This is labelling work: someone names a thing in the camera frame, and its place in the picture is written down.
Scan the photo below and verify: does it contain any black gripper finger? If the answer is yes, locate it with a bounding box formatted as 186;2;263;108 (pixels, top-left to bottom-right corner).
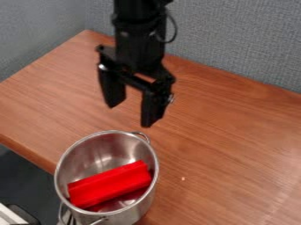
99;69;126;108
141;85;173;127

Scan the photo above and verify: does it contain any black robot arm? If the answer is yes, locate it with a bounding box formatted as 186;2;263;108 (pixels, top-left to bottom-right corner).
97;0;176;127

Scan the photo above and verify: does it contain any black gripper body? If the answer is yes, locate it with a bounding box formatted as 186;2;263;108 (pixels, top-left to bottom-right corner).
98;27;176;92

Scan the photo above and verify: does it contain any stainless steel pot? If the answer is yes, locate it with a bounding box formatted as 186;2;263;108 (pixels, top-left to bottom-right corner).
54;130;160;225

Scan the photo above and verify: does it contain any red rectangular block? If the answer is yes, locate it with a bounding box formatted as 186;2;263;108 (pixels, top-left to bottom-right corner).
67;160;151;208

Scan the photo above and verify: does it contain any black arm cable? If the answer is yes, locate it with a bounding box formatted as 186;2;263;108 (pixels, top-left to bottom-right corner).
150;12;180;44

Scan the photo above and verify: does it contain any white object bottom left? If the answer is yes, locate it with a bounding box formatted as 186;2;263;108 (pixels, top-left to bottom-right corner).
0;203;42;225

